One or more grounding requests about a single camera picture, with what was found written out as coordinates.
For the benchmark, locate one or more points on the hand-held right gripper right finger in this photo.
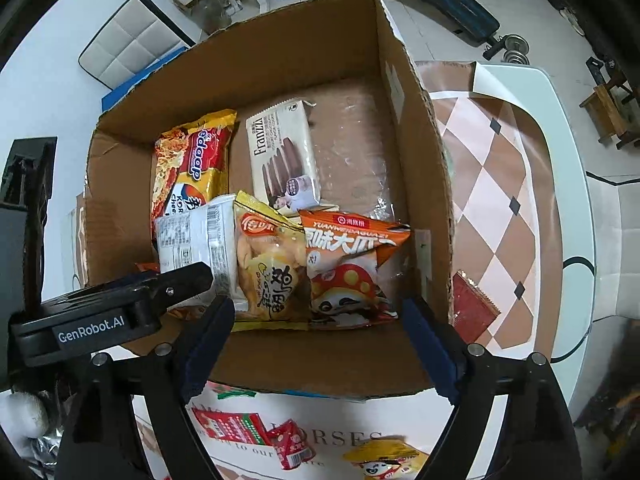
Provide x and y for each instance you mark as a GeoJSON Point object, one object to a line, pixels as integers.
{"type": "Point", "coordinates": [430, 350]}

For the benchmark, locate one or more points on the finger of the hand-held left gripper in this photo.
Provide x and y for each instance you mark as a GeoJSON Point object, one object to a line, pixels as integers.
{"type": "Point", "coordinates": [185, 282]}

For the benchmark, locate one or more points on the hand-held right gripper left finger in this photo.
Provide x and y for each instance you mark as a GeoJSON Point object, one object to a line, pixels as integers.
{"type": "Point", "coordinates": [210, 340]}

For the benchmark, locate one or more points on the white snack packet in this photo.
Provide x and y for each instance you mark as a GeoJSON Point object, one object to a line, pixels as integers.
{"type": "Point", "coordinates": [195, 235]}

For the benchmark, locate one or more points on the yellow chicken snack packet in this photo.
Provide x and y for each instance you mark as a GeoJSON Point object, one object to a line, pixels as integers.
{"type": "Point", "coordinates": [270, 270]}

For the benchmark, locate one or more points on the orange panda snack packet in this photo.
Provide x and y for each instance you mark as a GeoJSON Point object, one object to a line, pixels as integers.
{"type": "Point", "coordinates": [345, 270]}
{"type": "Point", "coordinates": [145, 266]}

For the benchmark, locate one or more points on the instant noodle packet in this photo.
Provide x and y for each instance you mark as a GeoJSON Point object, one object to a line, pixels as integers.
{"type": "Point", "coordinates": [195, 160]}

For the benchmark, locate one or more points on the cream wafer biscuit packet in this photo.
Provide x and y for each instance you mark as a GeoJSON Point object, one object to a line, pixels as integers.
{"type": "Point", "coordinates": [280, 160]}

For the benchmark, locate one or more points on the dark red snack packet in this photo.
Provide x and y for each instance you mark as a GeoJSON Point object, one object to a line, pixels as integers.
{"type": "Point", "coordinates": [472, 310]}

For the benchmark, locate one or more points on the green candy packet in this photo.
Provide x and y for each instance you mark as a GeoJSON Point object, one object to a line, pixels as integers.
{"type": "Point", "coordinates": [235, 394]}

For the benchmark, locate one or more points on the red green snack packet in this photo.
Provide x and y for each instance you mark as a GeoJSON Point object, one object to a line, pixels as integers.
{"type": "Point", "coordinates": [230, 427]}

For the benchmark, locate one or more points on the yellow cartoon snack packet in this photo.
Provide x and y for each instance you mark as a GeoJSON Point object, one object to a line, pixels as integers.
{"type": "Point", "coordinates": [385, 460]}

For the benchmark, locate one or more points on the small red snack packet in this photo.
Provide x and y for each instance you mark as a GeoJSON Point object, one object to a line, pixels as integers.
{"type": "Point", "coordinates": [292, 445]}

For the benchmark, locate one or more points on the checkered tablecloth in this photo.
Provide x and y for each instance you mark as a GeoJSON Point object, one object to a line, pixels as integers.
{"type": "Point", "coordinates": [500, 185]}

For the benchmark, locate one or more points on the white padded chair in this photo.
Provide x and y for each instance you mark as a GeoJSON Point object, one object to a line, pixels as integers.
{"type": "Point", "coordinates": [130, 40]}

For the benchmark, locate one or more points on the small wooden stool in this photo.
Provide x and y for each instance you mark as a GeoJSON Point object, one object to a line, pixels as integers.
{"type": "Point", "coordinates": [605, 110]}

